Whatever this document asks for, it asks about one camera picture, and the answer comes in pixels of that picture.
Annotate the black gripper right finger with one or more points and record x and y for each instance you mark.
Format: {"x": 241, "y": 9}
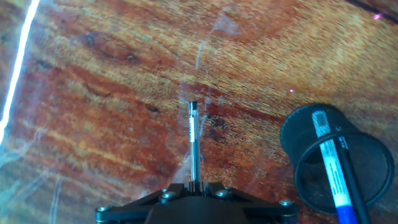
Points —
{"x": 270, "y": 214}

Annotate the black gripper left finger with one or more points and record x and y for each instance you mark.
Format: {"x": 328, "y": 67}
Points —
{"x": 124, "y": 214}

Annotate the clear barrel black ballpoint pen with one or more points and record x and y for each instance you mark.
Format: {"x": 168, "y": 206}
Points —
{"x": 195, "y": 146}

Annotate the black mesh pen holder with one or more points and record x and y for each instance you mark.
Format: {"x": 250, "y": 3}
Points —
{"x": 298, "y": 137}

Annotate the white marker with blue cap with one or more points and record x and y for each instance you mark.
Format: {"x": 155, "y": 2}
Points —
{"x": 329, "y": 155}

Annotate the glossy wooden board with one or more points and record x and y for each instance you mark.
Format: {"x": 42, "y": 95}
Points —
{"x": 93, "y": 93}

